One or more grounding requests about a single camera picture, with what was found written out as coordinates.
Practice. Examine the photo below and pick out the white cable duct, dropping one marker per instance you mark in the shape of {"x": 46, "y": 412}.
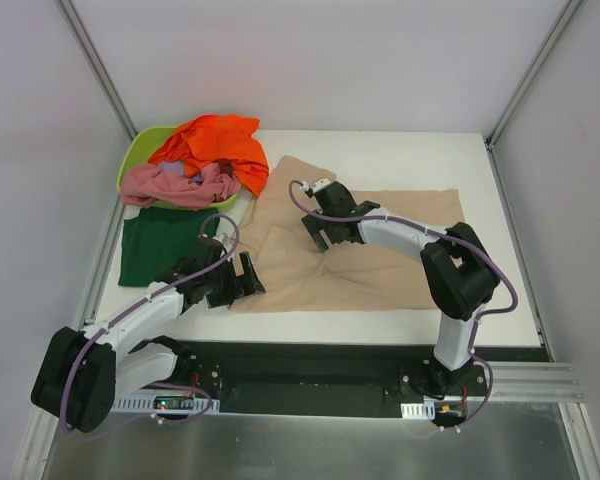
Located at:
{"x": 164, "y": 404}
{"x": 418, "y": 411}

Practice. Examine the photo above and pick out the aluminium frame post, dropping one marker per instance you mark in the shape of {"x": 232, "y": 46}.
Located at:
{"x": 551, "y": 40}
{"x": 79, "y": 30}

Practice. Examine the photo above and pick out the left aluminium frame post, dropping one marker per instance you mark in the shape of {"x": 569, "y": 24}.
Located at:
{"x": 79, "y": 30}

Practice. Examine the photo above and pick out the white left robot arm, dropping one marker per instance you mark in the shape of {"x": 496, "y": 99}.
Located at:
{"x": 85, "y": 371}

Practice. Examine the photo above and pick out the lavender t-shirt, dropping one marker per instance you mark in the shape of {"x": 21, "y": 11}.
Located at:
{"x": 179, "y": 168}

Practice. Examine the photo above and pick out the folded dark green t-shirt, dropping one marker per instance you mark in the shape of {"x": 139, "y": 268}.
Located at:
{"x": 155, "y": 240}

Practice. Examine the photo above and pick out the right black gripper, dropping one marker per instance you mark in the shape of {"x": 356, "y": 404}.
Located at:
{"x": 331, "y": 231}

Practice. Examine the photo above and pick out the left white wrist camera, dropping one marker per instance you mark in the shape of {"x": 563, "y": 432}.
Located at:
{"x": 224, "y": 239}

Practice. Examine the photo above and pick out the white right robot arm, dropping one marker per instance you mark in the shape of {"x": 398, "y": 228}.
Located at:
{"x": 459, "y": 278}

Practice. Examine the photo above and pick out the lime green plastic basket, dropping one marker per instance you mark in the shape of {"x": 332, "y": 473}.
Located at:
{"x": 140, "y": 150}

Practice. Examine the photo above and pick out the left white cable duct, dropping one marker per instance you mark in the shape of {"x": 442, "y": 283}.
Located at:
{"x": 164, "y": 404}

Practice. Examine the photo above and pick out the right white cable duct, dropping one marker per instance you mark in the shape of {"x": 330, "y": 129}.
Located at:
{"x": 418, "y": 411}

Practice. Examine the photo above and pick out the beige t-shirt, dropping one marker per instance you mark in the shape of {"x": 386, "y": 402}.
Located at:
{"x": 298, "y": 277}

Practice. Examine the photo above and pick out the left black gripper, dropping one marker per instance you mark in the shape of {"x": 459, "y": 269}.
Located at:
{"x": 225, "y": 284}

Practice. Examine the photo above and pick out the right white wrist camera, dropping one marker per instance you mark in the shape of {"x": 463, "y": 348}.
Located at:
{"x": 311, "y": 188}

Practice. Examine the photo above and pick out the orange t-shirt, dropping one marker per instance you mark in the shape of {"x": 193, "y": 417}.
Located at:
{"x": 218, "y": 139}

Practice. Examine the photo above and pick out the pink red t-shirt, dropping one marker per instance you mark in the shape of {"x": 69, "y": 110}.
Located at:
{"x": 145, "y": 184}

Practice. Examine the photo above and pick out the right aluminium frame post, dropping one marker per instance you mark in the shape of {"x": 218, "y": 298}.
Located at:
{"x": 551, "y": 40}

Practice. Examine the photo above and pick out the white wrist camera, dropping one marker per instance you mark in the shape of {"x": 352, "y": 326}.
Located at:
{"x": 224, "y": 239}
{"x": 311, "y": 188}

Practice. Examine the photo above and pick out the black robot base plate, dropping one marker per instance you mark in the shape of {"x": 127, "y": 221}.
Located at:
{"x": 335, "y": 380}

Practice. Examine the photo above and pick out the front aluminium cross rail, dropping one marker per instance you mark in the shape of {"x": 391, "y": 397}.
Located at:
{"x": 536, "y": 382}

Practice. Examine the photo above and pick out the right aluminium table rail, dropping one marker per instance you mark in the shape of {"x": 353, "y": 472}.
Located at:
{"x": 513, "y": 231}

